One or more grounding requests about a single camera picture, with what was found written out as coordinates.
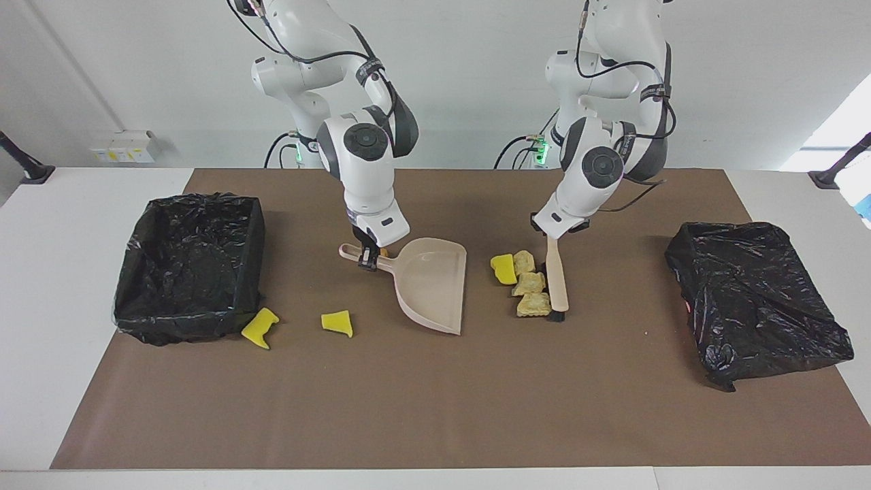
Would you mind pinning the blue object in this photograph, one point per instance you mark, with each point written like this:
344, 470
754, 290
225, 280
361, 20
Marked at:
866, 207

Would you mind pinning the wedge yellow sponge piece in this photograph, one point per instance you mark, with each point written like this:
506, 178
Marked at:
337, 322

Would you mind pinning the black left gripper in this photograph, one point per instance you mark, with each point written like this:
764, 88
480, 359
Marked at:
582, 228

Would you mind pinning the brown paper table mat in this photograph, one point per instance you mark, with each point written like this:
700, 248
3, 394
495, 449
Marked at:
408, 422

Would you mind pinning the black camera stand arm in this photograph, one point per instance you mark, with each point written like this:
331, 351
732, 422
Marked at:
30, 170
830, 178

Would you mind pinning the open bin with black bag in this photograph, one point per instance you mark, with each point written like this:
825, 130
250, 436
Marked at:
190, 272

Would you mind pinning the large tan stone chunk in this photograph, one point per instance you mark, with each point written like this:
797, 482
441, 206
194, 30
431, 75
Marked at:
534, 305

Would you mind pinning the beige plastic dustpan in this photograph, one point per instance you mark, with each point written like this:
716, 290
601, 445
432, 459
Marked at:
435, 286

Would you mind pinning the white wall socket box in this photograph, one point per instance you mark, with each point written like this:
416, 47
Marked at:
122, 146

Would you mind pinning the bin wrapped in black bag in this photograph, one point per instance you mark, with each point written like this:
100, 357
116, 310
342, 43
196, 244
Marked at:
748, 299

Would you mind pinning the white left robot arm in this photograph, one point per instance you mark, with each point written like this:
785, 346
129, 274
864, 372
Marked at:
599, 170

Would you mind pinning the beige hand brush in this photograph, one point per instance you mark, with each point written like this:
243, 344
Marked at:
556, 279

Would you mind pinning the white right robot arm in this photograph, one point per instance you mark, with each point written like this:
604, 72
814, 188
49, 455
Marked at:
360, 184

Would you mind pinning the small tan stone chunk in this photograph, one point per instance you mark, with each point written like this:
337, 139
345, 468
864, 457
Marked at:
524, 262

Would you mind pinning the rounded yellow sponge piece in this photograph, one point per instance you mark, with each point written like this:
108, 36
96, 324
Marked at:
503, 269

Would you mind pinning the notched yellow sponge piece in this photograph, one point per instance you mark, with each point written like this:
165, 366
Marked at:
258, 330

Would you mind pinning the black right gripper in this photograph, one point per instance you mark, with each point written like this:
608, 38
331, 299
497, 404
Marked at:
366, 243

